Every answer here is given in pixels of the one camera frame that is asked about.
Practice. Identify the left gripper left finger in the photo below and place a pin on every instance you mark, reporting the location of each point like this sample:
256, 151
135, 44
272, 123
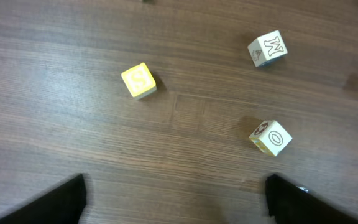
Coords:
64, 204

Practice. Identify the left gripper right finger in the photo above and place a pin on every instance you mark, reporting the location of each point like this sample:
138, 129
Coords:
289, 204

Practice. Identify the white block yellow O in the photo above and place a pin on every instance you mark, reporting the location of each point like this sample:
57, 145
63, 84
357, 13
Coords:
270, 137

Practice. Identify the yellow S block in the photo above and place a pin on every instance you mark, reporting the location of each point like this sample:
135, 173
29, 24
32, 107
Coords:
139, 81

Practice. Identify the white block blue D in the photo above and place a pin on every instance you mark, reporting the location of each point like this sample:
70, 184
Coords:
267, 48

